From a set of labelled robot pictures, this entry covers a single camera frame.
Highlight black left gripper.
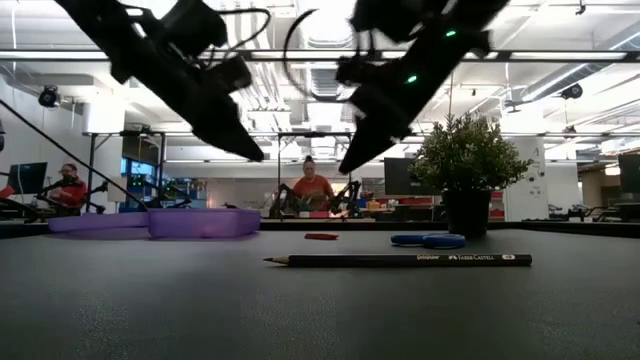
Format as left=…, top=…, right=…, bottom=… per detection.
left=113, top=47, right=266, bottom=163

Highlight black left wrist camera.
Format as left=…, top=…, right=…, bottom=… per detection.
left=208, top=54, right=254, bottom=92

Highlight black table mat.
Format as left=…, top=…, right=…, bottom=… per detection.
left=0, top=228, right=640, bottom=360

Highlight black left wrist camera cable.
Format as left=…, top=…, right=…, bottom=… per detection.
left=213, top=6, right=273, bottom=57

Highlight black plant pot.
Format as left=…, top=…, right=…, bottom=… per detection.
left=440, top=188, right=494, bottom=239

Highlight black pencil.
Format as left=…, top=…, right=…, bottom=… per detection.
left=263, top=253, right=533, bottom=268

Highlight black computer monitor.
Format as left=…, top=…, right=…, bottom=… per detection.
left=383, top=156, right=426, bottom=197
left=618, top=153, right=640, bottom=195
left=5, top=161, right=49, bottom=196

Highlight person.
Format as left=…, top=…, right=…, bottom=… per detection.
left=292, top=154, right=335, bottom=214
left=47, top=162, right=90, bottom=217

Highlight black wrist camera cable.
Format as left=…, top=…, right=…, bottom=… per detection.
left=282, top=8, right=361, bottom=104
left=213, top=6, right=273, bottom=57

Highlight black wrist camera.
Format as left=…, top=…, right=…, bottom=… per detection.
left=334, top=54, right=374, bottom=87
left=208, top=54, right=254, bottom=92

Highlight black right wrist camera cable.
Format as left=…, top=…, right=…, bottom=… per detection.
left=282, top=8, right=361, bottom=104

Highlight green artificial plant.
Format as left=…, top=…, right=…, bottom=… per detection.
left=408, top=112, right=534, bottom=194

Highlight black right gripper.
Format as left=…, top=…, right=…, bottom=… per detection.
left=338, top=33, right=490, bottom=175

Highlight purple open pencil case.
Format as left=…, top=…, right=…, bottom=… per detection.
left=48, top=208, right=262, bottom=240

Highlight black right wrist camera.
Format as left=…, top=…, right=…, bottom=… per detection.
left=334, top=54, right=374, bottom=87

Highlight blue-handled scissors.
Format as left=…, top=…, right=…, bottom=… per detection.
left=390, top=232, right=468, bottom=250

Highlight thin black cable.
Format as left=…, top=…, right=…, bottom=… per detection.
left=0, top=98, right=150, bottom=212

